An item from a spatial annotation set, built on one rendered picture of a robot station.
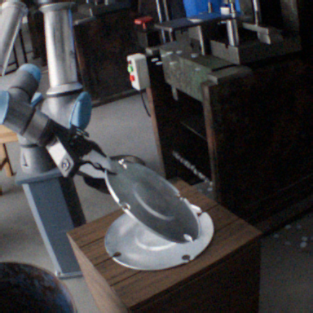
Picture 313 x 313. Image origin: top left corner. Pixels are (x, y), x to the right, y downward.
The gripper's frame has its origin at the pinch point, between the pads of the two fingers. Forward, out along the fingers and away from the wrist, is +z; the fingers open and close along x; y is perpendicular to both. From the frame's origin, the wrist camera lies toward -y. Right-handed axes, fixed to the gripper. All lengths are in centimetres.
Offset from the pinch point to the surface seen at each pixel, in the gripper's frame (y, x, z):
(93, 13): 207, -10, -6
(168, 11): 145, -40, 22
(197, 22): 49, -43, 10
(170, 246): -8.3, 6.8, 21.0
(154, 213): -8.6, 0.4, 11.2
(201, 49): 51, -35, 18
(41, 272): -22.8, 20.3, -8.6
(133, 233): 0.8, 12.9, 15.0
